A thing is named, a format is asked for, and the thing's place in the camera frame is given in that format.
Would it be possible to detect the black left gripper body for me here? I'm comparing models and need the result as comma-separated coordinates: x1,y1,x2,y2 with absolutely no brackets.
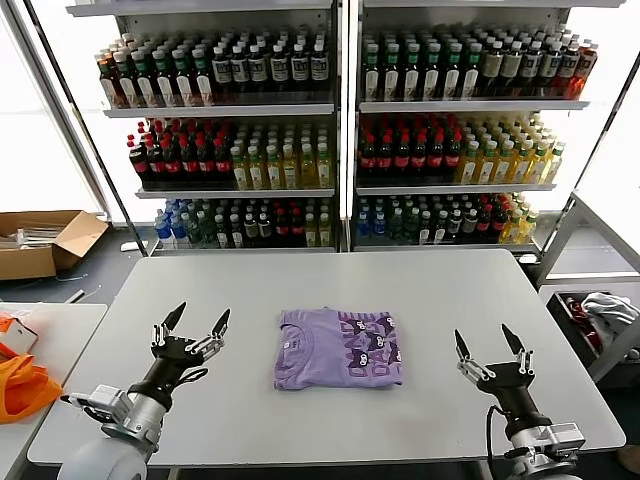
128,338,201,401

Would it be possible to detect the green label tea bottle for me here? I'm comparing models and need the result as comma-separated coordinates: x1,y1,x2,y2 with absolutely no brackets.
133,51,153,108
362,43,381,101
461,42,481,100
402,43,422,101
114,52,134,109
151,50,172,108
422,43,442,101
191,48,213,107
442,42,462,101
171,49,192,107
382,43,402,101

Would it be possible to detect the dark metal frame post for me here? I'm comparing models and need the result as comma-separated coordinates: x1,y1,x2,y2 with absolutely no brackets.
24,0,139,255

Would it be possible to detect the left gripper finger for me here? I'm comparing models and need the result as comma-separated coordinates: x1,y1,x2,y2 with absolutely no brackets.
152,301,187,348
187,308,231,364

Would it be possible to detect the open cardboard box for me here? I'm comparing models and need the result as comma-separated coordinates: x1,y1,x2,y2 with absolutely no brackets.
0,209,110,282

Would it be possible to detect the grey metal shelf rack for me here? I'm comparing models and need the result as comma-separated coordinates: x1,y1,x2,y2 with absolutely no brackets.
64,0,346,256
347,0,591,254

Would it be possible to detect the orange cloth bag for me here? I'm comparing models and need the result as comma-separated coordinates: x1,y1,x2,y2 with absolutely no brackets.
0,353,65,425

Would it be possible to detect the yellow juice bottle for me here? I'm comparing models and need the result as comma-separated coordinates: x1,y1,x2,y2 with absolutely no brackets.
231,147,250,191
477,141,498,185
316,143,333,190
282,144,299,190
544,142,566,184
528,140,549,184
512,141,532,185
458,141,480,185
494,141,515,185
265,145,282,191
248,146,266,191

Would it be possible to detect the grey metal frame table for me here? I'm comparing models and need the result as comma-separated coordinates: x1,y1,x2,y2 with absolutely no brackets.
537,189,640,286

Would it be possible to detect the dark drink bottle grey label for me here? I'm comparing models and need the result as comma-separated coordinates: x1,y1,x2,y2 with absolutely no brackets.
309,42,329,100
290,43,310,100
248,45,268,101
211,46,232,101
230,45,250,101
270,44,290,100

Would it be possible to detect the dark bottle blue-grey label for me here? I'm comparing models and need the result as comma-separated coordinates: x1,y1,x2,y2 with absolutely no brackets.
558,43,580,99
521,41,542,96
540,41,561,97

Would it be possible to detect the grey storage bin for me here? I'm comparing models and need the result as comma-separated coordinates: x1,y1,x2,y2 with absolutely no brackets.
546,288,640,389

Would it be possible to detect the white side table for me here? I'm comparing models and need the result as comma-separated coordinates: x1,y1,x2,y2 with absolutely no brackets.
0,302,109,480

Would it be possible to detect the white grey garment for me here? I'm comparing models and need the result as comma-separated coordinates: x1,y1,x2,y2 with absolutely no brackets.
579,292,640,351

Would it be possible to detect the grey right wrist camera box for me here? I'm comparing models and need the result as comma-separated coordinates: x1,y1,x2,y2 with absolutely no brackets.
547,422,586,454

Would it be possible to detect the purple printed T-shirt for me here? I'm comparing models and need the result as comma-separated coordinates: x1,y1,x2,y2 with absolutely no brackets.
272,306,405,392

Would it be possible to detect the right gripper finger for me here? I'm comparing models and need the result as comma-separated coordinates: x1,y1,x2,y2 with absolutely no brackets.
501,323,536,376
454,328,497,390

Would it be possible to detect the red garment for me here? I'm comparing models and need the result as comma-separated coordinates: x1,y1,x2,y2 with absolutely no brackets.
564,297,601,351

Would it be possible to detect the white box orange edge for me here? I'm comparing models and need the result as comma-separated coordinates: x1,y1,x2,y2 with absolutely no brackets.
0,310,40,357

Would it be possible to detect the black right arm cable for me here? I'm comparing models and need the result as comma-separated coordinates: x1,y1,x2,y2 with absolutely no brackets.
485,404,507,459

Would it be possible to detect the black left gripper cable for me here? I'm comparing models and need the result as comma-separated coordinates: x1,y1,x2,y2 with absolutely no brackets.
169,366,210,390

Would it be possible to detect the red drink bottle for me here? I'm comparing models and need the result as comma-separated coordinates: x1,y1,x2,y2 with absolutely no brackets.
572,43,599,100

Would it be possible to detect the clear plastic packaging bundle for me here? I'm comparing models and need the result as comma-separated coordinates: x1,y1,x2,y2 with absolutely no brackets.
0,225,69,249

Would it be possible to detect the dark bottle beige label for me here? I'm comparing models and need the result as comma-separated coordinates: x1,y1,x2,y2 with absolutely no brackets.
501,40,522,96
482,40,503,96

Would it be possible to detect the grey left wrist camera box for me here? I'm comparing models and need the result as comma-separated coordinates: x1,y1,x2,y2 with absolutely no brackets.
67,384,129,426

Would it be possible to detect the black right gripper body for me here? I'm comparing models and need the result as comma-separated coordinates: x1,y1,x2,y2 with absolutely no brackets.
478,362,551,436

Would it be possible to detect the black left camera cable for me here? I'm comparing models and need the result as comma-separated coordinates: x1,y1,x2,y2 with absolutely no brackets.
59,394,104,424

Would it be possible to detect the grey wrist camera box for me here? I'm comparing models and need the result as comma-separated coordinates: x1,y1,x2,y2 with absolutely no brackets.
547,422,586,454
67,384,129,426

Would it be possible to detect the amber tea bottle white label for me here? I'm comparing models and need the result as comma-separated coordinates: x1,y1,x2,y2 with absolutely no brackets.
98,55,117,109

